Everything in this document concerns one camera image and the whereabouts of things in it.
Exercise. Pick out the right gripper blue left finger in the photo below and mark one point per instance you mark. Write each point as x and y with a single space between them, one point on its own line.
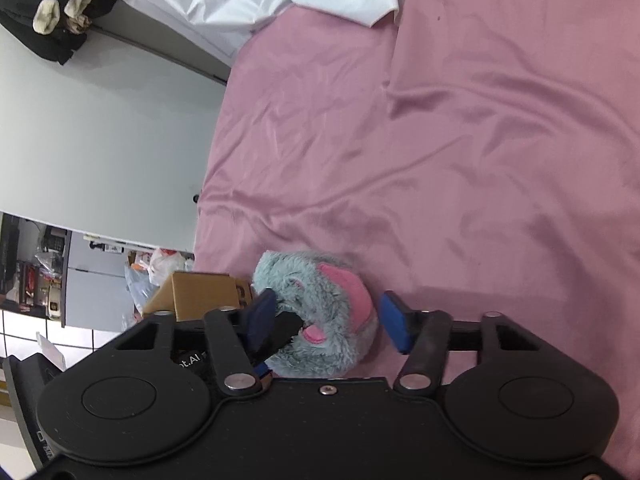
258 319

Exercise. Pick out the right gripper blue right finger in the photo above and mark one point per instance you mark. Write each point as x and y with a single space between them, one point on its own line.
399 321

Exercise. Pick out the grey fluffy plush toy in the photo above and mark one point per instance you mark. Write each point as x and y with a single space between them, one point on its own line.
339 318

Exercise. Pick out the brown cardboard box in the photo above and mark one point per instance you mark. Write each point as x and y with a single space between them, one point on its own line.
190 295

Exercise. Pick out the white red plastic bag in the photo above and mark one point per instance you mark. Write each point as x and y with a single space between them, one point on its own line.
163 263

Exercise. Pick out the pink bed sheet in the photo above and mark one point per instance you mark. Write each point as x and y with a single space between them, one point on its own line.
477 155

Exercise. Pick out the black and cream clothes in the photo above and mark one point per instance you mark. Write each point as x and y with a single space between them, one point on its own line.
52 29

